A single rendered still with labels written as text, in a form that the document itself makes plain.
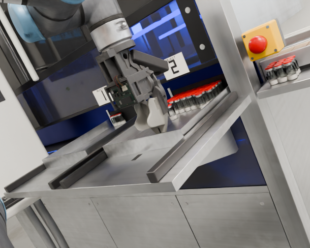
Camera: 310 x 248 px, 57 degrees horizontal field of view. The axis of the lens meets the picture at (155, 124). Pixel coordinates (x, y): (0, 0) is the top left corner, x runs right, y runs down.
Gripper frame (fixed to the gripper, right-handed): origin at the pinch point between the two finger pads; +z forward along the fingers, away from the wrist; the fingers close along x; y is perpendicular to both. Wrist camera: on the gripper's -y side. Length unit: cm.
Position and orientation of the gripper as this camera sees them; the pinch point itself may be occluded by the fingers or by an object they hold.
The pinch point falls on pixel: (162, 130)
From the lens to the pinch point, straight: 62.8
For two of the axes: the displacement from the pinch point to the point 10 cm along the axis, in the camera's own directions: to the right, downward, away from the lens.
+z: 4.1, 8.9, 2.0
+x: 7.3, -1.9, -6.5
